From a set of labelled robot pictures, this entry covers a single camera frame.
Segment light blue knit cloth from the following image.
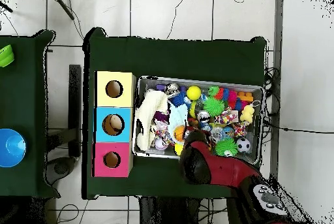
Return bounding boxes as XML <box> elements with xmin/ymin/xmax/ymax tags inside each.
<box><xmin>166</xmin><ymin>101</ymin><xmax>189</xmax><ymax>144</ymax></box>

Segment cream knit cloth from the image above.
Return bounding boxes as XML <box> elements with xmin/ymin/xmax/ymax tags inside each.
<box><xmin>134</xmin><ymin>89</ymin><xmax>170</xmax><ymax>152</ymax></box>

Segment wooden box with three holes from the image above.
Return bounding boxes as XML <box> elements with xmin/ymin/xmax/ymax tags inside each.
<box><xmin>91</xmin><ymin>71</ymin><xmax>137</xmax><ymax>178</ymax></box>

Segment clear mesh bin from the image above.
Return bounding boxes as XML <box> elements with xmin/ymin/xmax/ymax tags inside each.
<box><xmin>132</xmin><ymin>75</ymin><xmax>265</xmax><ymax>166</ymax></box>

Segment orange toy basketball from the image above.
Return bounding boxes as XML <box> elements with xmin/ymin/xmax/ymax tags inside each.
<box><xmin>172</xmin><ymin>125</ymin><xmax>187</xmax><ymax>142</ymax></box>

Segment plain green spiky ball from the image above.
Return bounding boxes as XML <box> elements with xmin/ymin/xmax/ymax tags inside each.
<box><xmin>203</xmin><ymin>96</ymin><xmax>226</xmax><ymax>118</ymax></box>

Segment dark green table cloth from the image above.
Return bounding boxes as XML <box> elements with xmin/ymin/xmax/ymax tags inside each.
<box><xmin>82</xmin><ymin>27</ymin><xmax>267</xmax><ymax>200</ymax></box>

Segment rainbow spiky caterpillar toy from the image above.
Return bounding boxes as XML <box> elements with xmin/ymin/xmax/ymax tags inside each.
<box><xmin>207</xmin><ymin>85</ymin><xmax>249</xmax><ymax>112</ymax></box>

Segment green spiky eyed ball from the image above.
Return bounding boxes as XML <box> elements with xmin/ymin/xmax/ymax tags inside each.
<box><xmin>214</xmin><ymin>137</ymin><xmax>239</xmax><ymax>157</ymax></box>

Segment yellow sponge duck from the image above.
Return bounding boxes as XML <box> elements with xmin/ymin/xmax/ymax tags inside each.
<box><xmin>239</xmin><ymin>103</ymin><xmax>256</xmax><ymax>124</ymax></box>

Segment small soccer ball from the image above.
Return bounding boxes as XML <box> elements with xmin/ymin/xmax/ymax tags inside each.
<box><xmin>235</xmin><ymin>136</ymin><xmax>252</xmax><ymax>153</ymax></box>

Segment black upright panel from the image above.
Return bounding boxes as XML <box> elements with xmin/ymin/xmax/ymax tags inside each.
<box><xmin>68</xmin><ymin>64</ymin><xmax>82</xmax><ymax>158</ymax></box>

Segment grey round base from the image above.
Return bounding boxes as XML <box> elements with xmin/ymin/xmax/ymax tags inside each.
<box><xmin>45</xmin><ymin>155</ymin><xmax>77</xmax><ymax>185</ymax></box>

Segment green covered side table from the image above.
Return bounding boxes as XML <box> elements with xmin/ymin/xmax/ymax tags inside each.
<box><xmin>0</xmin><ymin>29</ymin><xmax>61</xmax><ymax>199</ymax></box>

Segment black tripod leg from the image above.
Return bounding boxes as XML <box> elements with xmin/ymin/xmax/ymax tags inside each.
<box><xmin>49</xmin><ymin>0</ymin><xmax>76</xmax><ymax>21</ymax></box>
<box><xmin>0</xmin><ymin>0</ymin><xmax>14</xmax><ymax>14</ymax></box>

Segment blue bowl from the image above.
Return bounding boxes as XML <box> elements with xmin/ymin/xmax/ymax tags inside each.
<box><xmin>0</xmin><ymin>128</ymin><xmax>27</xmax><ymax>168</ymax></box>

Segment green cup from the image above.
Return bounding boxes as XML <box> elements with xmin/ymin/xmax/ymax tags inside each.
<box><xmin>0</xmin><ymin>44</ymin><xmax>16</xmax><ymax>68</ymax></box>

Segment black cable bundle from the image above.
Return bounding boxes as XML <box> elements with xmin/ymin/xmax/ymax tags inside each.
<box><xmin>263</xmin><ymin>66</ymin><xmax>281</xmax><ymax>116</ymax></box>

